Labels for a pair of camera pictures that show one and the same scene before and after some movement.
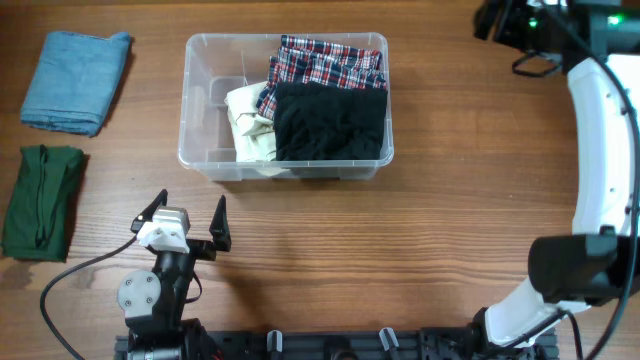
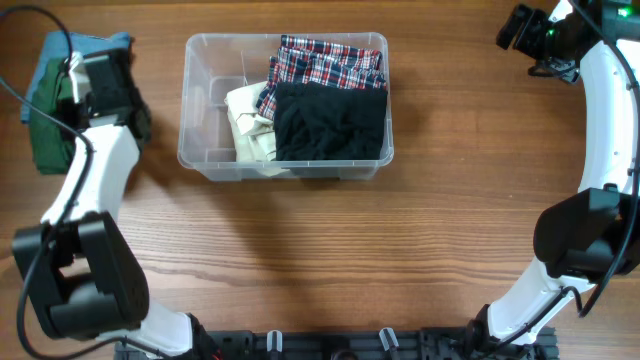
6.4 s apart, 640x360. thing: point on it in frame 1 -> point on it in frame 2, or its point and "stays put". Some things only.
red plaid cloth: [309, 61] stays put
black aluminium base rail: [358, 344] stays put
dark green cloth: [38, 224] -> [52, 144]
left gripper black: [221, 239] -> [67, 112]
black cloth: [324, 122] stays put
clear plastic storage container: [294, 106] stays put
